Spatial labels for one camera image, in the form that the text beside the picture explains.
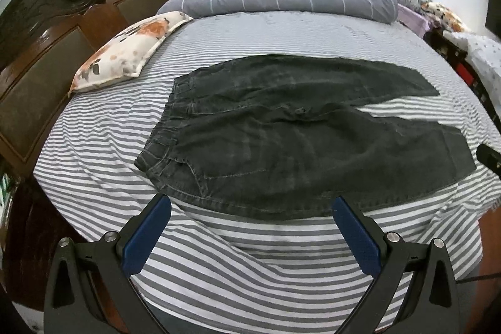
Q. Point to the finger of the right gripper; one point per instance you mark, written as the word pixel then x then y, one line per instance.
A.
pixel 489 158

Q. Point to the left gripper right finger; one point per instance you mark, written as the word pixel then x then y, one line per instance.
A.
pixel 430 304

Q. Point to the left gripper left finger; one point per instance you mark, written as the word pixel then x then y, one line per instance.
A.
pixel 90 289

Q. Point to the dark grey denim pants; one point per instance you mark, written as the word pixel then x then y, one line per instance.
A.
pixel 281 136

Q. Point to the white dotted fabric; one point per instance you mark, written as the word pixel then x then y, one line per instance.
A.
pixel 483 54

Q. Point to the lilac folded blanket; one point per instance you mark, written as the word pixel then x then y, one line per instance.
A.
pixel 415 22

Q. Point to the floral clothes pile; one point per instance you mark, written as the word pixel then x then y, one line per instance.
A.
pixel 439 14

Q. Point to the grey checked rolled duvet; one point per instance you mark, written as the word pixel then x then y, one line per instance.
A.
pixel 383 11

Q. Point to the floral white orange pillow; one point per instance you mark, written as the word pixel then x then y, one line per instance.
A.
pixel 124 56

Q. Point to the dark carved wooden headboard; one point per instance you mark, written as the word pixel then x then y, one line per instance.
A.
pixel 43 43

